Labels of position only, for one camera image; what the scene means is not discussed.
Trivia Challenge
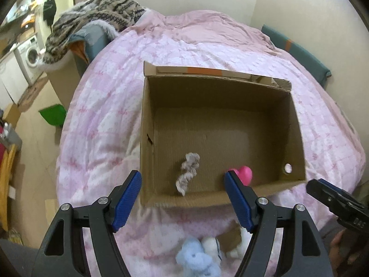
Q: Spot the pink rubber duck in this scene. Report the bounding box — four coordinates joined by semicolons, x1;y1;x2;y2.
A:
230;166;253;186

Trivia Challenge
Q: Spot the white sock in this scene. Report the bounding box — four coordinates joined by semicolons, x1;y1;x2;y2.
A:
201;236;223;266

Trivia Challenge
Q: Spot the light blue plush toy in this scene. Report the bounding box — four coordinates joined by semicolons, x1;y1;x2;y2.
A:
176;237;221;277

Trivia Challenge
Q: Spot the grey white scrunchie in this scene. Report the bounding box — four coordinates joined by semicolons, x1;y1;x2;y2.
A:
176;153;200;196

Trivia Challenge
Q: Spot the person right hand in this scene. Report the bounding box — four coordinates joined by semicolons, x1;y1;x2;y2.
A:
329;230;358;276

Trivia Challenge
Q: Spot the pink patterned bed quilt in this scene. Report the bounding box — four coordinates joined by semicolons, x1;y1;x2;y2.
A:
56;10;366;276

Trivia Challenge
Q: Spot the brown cardboard box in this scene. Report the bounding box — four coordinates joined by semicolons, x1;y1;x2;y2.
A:
140;63;306;208

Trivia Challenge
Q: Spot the green bin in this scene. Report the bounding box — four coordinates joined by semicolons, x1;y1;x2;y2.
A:
39;104;67;127

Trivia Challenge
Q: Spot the wooden chair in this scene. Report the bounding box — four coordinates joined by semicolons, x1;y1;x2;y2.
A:
0;144;17;231

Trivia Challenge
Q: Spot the teal cushion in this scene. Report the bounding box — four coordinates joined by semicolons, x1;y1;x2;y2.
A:
261;24;332;89

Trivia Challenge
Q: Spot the teal fur-trimmed jacket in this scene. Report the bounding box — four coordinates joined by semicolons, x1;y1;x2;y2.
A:
68;20;119;77

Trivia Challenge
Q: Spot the white washing machine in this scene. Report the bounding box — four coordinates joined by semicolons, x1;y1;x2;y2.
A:
14;35;42;86

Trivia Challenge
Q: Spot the striped knit blanket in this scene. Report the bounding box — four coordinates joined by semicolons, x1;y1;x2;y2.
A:
38;0;146;70

